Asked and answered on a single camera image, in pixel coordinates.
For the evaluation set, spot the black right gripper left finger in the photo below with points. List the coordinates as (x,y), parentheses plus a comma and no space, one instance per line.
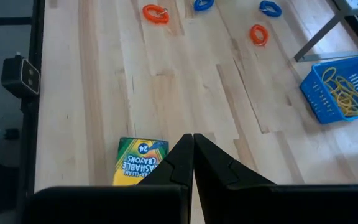
(179,168)

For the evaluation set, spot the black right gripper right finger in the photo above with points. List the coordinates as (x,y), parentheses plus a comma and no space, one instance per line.
(213,174)

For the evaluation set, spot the yellow green crayon box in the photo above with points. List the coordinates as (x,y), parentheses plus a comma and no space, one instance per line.
(135,161)

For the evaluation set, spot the blue plastic basket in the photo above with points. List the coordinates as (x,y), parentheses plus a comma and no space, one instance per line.
(314,93)

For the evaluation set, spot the grey perforated metal shelf riser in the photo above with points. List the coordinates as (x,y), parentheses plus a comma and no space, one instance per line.
(319,37)

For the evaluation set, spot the black table-level camera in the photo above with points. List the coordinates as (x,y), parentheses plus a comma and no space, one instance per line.
(20,76)

